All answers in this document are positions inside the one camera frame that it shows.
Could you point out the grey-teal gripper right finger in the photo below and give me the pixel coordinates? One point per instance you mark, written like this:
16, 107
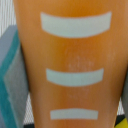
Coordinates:
122, 120

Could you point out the grey-teal gripper left finger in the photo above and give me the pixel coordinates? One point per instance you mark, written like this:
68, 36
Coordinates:
13, 80

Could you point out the orange bread loaf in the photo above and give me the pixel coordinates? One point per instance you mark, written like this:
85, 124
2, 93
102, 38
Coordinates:
76, 55

